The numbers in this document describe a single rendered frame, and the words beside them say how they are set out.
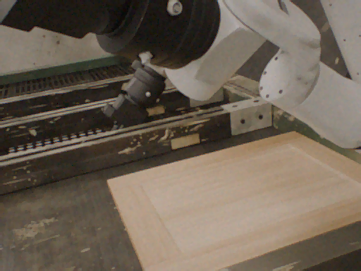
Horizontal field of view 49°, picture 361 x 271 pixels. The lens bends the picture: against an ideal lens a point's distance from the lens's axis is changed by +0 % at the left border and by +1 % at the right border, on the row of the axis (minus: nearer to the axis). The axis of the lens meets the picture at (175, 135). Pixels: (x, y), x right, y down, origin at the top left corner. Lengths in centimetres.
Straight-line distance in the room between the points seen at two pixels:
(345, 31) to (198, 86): 21
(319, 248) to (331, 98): 25
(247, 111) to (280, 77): 64
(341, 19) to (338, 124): 13
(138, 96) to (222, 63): 63
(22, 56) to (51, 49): 41
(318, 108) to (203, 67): 14
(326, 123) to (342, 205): 31
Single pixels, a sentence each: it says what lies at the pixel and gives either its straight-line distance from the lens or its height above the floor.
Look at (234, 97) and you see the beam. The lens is 131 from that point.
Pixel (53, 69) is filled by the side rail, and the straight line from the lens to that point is 226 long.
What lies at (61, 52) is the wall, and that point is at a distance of 598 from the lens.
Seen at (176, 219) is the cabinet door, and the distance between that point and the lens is 72.
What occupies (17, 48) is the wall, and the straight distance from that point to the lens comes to 594.
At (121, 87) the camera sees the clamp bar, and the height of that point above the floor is 116.
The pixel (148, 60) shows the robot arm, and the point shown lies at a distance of 33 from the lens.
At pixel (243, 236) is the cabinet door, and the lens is 66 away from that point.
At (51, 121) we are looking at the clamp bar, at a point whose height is 140.
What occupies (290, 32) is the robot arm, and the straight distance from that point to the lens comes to 38.
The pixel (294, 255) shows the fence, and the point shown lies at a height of 115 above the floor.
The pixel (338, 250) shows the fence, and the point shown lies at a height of 110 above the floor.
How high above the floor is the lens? 157
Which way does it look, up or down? 25 degrees down
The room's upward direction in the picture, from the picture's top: 72 degrees counter-clockwise
